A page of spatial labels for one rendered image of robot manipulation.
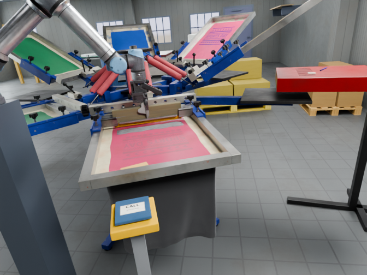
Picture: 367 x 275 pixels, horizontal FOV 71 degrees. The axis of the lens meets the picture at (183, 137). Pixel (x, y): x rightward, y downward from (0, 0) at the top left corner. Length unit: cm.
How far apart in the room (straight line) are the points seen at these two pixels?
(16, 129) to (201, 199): 88
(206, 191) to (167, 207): 18
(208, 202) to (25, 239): 92
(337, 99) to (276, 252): 323
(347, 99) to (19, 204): 445
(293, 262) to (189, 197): 104
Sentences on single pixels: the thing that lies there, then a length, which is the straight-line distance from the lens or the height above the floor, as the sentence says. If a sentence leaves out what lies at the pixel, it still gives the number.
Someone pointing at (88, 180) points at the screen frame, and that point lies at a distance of 93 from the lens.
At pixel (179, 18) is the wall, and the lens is 1122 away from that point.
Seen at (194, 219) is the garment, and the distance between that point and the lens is 122.
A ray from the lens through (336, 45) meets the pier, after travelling 578.
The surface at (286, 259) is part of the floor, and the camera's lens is 197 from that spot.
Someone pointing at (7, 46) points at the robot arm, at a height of 142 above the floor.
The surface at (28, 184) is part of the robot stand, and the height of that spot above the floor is 82.
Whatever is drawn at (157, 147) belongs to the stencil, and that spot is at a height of 96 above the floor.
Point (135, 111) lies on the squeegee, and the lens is 143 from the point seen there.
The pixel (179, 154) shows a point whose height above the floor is 95.
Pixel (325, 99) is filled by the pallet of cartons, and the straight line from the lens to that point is 468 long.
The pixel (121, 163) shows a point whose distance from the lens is 106.
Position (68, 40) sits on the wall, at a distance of 1283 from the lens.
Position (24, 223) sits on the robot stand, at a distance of 148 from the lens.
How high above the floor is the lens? 143
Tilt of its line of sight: 23 degrees down
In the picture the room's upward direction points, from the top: 5 degrees counter-clockwise
